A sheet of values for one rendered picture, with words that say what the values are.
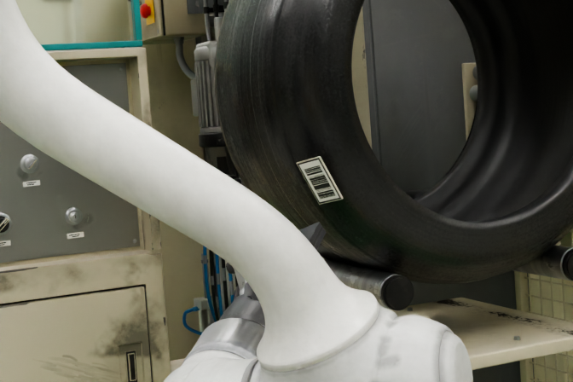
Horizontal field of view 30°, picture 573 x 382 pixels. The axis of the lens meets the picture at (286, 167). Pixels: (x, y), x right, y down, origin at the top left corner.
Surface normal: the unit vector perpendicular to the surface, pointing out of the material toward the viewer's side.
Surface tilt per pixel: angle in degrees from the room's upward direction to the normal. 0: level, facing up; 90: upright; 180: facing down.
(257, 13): 71
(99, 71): 90
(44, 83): 66
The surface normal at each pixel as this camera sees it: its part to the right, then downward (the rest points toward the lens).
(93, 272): 0.41, 0.02
